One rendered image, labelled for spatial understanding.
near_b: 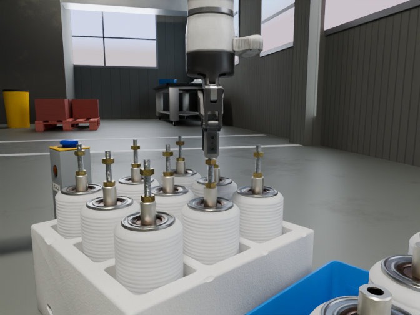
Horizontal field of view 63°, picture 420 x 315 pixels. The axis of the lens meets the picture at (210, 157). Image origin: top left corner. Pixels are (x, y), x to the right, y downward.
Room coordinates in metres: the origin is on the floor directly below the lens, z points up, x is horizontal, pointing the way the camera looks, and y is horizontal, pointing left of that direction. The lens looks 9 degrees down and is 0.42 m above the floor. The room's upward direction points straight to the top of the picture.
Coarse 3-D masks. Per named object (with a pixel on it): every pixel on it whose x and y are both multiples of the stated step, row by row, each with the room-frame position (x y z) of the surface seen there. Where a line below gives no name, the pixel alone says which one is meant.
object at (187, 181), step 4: (188, 176) 0.76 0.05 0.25; (192, 176) 0.76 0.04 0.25; (196, 176) 0.77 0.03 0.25; (200, 176) 0.79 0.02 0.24; (176, 180) 0.75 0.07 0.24; (180, 180) 0.75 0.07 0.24; (184, 180) 0.75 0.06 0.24; (188, 180) 0.75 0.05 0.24; (192, 180) 0.76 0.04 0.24; (196, 180) 0.76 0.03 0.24; (176, 184) 0.75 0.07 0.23; (180, 184) 0.74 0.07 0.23; (184, 184) 0.75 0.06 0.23; (188, 184) 0.75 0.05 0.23; (188, 188) 0.75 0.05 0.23
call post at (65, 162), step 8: (56, 152) 0.76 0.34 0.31; (64, 152) 0.75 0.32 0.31; (72, 152) 0.76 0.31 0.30; (88, 152) 0.79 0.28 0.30; (56, 160) 0.76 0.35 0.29; (64, 160) 0.75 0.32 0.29; (72, 160) 0.76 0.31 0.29; (88, 160) 0.79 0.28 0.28; (56, 168) 0.76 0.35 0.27; (64, 168) 0.75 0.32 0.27; (72, 168) 0.76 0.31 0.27; (88, 168) 0.78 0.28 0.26; (56, 176) 0.77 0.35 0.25; (64, 176) 0.75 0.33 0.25; (72, 176) 0.76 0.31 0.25; (88, 176) 0.78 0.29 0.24; (56, 184) 0.77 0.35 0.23; (64, 184) 0.75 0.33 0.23; (72, 184) 0.76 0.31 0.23; (56, 192) 0.77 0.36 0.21; (56, 216) 0.78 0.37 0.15
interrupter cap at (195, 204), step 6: (198, 198) 0.57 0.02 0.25; (222, 198) 0.57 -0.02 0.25; (192, 204) 0.53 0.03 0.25; (198, 204) 0.54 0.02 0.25; (222, 204) 0.54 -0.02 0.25; (228, 204) 0.53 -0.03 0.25; (198, 210) 0.51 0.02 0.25; (204, 210) 0.50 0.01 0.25; (210, 210) 0.50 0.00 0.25; (216, 210) 0.50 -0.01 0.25; (222, 210) 0.51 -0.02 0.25
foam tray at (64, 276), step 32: (288, 224) 0.64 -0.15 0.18; (64, 256) 0.50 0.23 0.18; (256, 256) 0.50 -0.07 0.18; (288, 256) 0.56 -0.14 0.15; (64, 288) 0.51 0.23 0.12; (96, 288) 0.41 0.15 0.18; (160, 288) 0.41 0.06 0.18; (192, 288) 0.41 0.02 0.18; (224, 288) 0.45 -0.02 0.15; (256, 288) 0.50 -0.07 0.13
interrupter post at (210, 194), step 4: (204, 188) 0.54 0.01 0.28; (208, 188) 0.53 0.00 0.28; (212, 188) 0.53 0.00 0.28; (216, 188) 0.54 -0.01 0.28; (204, 192) 0.53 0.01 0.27; (208, 192) 0.53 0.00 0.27; (212, 192) 0.53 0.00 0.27; (216, 192) 0.53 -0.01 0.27; (204, 196) 0.53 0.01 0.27; (208, 196) 0.53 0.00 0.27; (212, 196) 0.53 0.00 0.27; (216, 196) 0.53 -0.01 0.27; (204, 200) 0.53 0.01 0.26; (208, 200) 0.53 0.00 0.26; (212, 200) 0.53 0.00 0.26; (216, 200) 0.53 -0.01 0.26; (204, 204) 0.53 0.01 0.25; (208, 204) 0.53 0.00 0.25; (212, 204) 0.53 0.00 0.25; (216, 204) 0.53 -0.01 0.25
